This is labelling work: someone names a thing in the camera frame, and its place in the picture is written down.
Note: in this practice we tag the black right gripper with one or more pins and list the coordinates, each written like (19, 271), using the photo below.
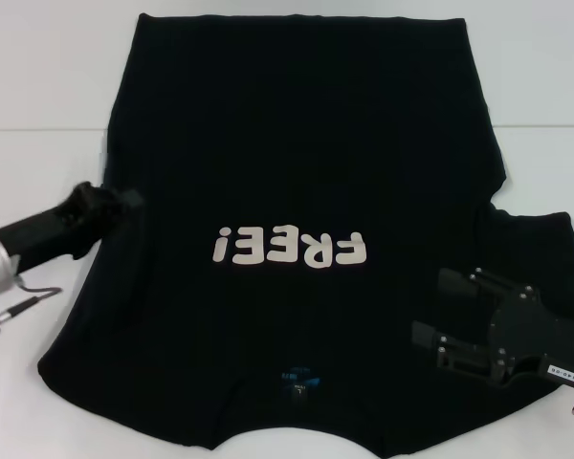
(531, 334)

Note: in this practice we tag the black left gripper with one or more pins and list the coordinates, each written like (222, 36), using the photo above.
(52, 229)

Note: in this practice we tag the black t-shirt with FREE print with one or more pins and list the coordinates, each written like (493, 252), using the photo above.
(287, 143)

